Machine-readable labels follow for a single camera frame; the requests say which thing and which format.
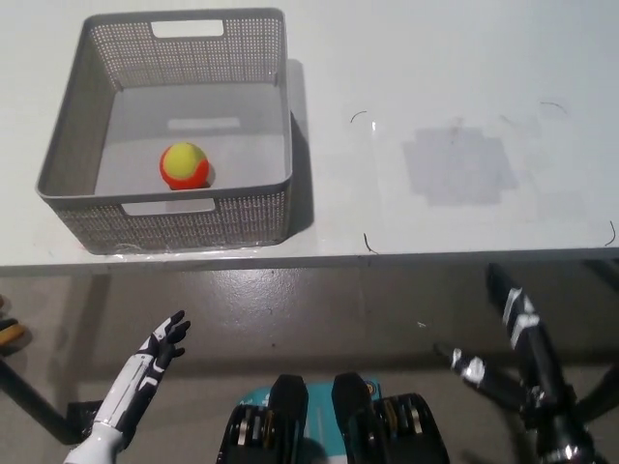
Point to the yellow wooden object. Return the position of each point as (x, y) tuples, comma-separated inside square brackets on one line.
[(9, 333)]

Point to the grey perforated plastic basket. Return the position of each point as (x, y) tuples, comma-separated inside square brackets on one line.
[(72, 145)]

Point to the black metal table leg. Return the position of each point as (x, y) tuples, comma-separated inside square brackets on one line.
[(34, 401), (599, 401)]

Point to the grey tape patch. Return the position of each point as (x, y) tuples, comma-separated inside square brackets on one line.
[(459, 164)]

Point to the yellow and orange tennis ball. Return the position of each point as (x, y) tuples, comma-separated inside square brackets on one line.
[(185, 162)]

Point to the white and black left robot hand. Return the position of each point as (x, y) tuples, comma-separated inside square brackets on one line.
[(130, 391)]

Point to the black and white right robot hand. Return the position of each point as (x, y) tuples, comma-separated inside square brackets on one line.
[(537, 353)]

